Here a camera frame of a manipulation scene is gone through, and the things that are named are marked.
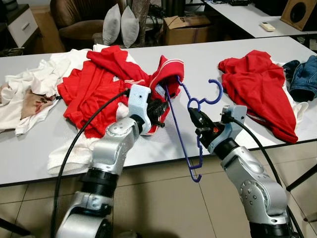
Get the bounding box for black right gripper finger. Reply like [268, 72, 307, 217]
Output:
[194, 108, 211, 127]
[188, 107, 203, 133]

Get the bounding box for purple plastic hanger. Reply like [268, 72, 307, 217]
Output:
[163, 74, 224, 183]

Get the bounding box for red jacket white stripes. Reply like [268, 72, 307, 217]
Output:
[57, 46, 185, 139]

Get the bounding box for plain red shirt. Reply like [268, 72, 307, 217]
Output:
[218, 50, 299, 144]

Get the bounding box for brown cardboard box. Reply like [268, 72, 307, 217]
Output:
[163, 15, 213, 46]

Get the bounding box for grey pillow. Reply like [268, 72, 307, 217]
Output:
[103, 4, 122, 46]
[120, 6, 140, 49]

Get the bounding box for white towel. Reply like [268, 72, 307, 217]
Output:
[47, 102, 129, 175]

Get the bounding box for black table leg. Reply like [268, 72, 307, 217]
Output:
[286, 164, 317, 192]

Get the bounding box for blue denim jeans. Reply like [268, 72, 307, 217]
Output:
[282, 55, 317, 103]

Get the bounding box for white remote control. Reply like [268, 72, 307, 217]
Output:
[260, 21, 276, 32]

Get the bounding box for brown armchair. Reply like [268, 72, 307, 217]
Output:
[50, 0, 119, 50]

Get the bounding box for cream white stained garment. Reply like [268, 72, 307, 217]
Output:
[0, 48, 92, 137]

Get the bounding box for wooden loudspeaker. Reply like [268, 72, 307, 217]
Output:
[280, 0, 317, 31]

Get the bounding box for white drawer cabinet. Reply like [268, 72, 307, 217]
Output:
[0, 5, 39, 50]

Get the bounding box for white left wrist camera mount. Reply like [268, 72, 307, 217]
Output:
[128, 84, 152, 135]

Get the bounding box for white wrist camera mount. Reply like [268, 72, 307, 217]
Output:
[208, 104, 247, 153]
[128, 84, 152, 135]

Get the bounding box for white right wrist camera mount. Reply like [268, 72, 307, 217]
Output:
[208, 104, 247, 153]

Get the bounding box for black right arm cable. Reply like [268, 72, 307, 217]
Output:
[225, 117, 304, 238]

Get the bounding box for brown textured post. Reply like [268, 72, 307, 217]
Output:
[134, 0, 152, 48]

